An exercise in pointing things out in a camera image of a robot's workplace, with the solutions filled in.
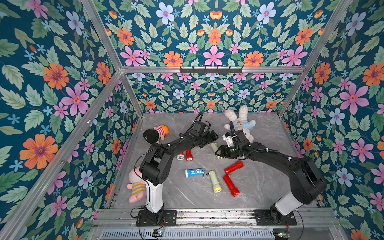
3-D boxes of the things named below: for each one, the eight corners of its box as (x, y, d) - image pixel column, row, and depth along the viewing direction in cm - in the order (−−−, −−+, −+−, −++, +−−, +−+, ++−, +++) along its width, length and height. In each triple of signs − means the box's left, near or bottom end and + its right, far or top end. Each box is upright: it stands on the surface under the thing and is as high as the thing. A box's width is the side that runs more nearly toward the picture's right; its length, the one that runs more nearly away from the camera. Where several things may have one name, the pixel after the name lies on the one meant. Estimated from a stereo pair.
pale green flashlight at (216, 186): (214, 194, 83) (214, 192, 80) (206, 174, 90) (206, 172, 88) (222, 190, 84) (223, 189, 81) (213, 171, 91) (214, 169, 89)
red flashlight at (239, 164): (226, 175, 90) (227, 173, 87) (223, 169, 92) (223, 167, 89) (243, 167, 93) (244, 164, 90) (240, 161, 95) (240, 159, 93)
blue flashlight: (185, 178, 89) (184, 175, 86) (185, 171, 92) (184, 168, 88) (205, 177, 89) (205, 174, 86) (204, 170, 92) (204, 167, 89)
